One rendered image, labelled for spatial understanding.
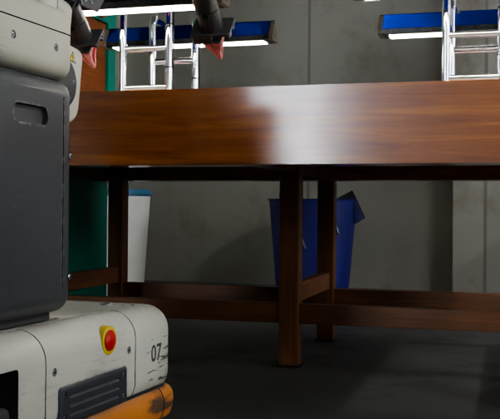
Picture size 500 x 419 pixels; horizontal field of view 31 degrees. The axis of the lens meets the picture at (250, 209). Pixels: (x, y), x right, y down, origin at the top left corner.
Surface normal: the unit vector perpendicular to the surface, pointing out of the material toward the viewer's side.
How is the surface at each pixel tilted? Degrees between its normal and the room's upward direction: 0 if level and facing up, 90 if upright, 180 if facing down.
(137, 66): 90
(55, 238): 90
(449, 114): 90
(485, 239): 90
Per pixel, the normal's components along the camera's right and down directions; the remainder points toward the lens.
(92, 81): 0.96, 0.00
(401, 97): -0.27, 0.00
